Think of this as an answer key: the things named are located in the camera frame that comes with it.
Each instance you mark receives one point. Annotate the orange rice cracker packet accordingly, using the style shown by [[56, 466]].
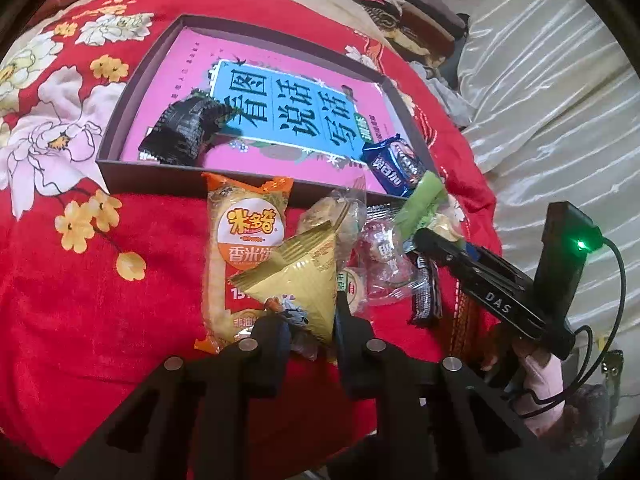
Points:
[[235, 225]]

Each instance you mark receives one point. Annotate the white satin curtain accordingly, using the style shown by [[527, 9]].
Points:
[[550, 85]]

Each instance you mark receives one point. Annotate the person's right hand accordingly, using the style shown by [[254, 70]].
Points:
[[542, 380]]

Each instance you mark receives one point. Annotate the clear packet with round cookie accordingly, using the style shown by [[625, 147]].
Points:
[[382, 255]]

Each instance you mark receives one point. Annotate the dark striped snack packet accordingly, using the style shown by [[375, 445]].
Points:
[[425, 295]]

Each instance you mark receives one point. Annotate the red floral blanket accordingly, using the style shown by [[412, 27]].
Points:
[[100, 285]]

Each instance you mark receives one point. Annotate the pink book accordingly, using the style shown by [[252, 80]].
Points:
[[280, 110]]

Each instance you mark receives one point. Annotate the black snack packet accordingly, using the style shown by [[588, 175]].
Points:
[[185, 127]]

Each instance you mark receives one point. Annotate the dark cardboard box tray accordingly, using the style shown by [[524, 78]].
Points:
[[150, 175]]

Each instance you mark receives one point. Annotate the blue snack packet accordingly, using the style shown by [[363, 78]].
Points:
[[390, 165]]

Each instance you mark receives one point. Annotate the gold triangular snack packet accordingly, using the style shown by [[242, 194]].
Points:
[[295, 280]]

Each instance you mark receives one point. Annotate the green-ended pastry packet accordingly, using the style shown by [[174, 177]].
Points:
[[420, 200]]

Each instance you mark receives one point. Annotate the stack of folded clothes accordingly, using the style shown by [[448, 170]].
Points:
[[400, 10]]

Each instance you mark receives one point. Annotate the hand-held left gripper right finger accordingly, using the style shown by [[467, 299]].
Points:
[[345, 350]]

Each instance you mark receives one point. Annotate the clear packet with yellow pastry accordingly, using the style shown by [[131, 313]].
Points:
[[330, 210]]

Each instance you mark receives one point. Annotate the green label round pastry packet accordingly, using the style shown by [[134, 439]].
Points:
[[350, 285]]

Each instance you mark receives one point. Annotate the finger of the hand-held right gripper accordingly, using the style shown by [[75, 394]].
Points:
[[440, 247]]

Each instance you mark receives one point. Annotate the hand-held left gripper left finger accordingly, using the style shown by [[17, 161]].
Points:
[[280, 345]]

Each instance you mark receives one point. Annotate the pale blue cloth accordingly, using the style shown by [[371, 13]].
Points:
[[442, 92]]

